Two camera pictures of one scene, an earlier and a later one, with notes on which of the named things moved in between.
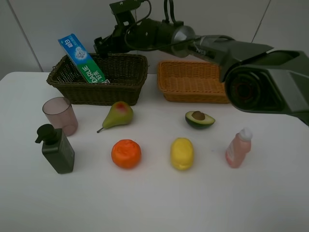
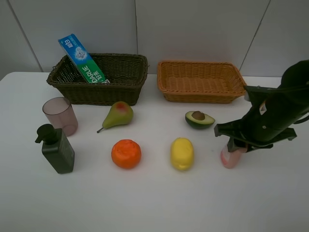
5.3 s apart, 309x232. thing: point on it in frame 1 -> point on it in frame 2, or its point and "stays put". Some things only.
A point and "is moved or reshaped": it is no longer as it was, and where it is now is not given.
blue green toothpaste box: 88,69 stays put
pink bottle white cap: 238,148 is moved or reshaped
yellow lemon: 182,153 stays put
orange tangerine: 126,153 stays put
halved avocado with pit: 198,119 stays put
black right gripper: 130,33 -> 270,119
